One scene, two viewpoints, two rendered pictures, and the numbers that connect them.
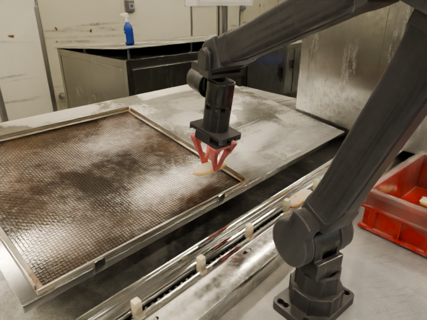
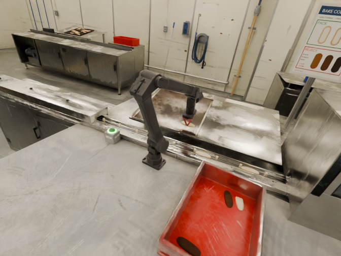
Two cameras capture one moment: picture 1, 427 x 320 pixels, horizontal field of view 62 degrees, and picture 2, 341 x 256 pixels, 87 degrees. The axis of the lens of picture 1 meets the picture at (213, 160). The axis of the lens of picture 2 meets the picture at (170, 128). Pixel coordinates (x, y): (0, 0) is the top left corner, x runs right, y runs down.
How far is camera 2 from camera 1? 0.96 m
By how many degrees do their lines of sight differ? 57
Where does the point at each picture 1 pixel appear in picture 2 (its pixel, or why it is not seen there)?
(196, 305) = (139, 138)
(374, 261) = (180, 177)
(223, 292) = (144, 141)
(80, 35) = not seen: hidden behind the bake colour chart
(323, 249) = (150, 144)
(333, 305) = (148, 160)
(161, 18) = not seen: outside the picture
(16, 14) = (278, 51)
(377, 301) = (160, 176)
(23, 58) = (269, 71)
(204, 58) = not seen: hidden behind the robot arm
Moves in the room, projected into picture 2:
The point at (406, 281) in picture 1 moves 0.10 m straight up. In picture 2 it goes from (173, 184) to (176, 170)
